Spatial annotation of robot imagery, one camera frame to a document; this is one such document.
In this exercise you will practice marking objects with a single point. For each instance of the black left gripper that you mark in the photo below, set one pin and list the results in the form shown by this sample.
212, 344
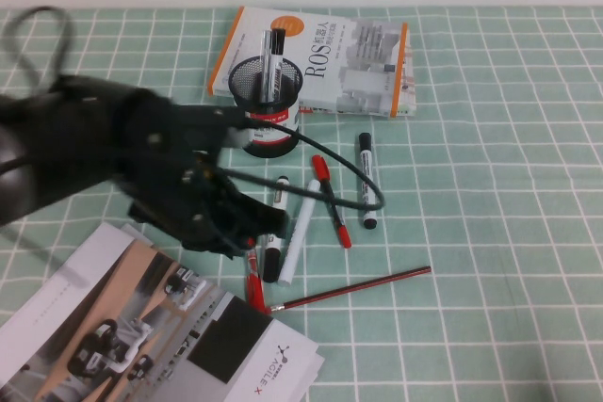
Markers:
165, 171

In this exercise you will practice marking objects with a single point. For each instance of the red gel pen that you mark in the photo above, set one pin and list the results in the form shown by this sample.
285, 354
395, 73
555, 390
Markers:
254, 284

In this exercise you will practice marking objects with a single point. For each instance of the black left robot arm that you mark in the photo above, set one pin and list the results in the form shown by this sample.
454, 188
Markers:
56, 148

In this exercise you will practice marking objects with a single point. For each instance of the black mesh pen holder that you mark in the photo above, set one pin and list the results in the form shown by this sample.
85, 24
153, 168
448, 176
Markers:
268, 86

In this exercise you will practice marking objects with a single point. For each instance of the thin silver pen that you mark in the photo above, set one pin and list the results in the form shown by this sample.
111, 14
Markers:
266, 53

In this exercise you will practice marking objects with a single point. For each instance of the white marker with black cap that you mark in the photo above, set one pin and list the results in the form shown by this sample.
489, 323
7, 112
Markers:
272, 263

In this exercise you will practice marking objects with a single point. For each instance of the white paint marker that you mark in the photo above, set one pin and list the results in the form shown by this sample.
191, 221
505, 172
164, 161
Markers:
299, 232

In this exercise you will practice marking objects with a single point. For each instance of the thin red and black marker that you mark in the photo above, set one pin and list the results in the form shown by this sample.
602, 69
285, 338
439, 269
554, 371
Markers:
322, 169

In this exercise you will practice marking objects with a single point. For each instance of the red black striped pencil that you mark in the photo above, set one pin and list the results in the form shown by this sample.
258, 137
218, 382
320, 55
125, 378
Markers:
358, 285

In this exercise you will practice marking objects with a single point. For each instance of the white marker with black ends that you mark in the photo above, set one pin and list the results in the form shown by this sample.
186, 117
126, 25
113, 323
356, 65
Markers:
366, 171

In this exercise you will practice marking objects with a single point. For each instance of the AgileX printed brochure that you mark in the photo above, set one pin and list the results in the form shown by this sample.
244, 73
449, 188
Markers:
118, 326

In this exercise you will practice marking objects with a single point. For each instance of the black capped whiteboard marker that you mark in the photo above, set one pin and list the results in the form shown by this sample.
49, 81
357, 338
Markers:
278, 46

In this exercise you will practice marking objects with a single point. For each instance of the white orange ROS book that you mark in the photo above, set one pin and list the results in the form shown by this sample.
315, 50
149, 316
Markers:
348, 72

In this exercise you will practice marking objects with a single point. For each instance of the green checked tablecloth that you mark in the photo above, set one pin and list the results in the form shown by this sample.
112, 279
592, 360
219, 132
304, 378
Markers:
494, 185

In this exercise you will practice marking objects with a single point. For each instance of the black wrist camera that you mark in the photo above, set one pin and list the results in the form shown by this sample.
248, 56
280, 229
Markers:
207, 124

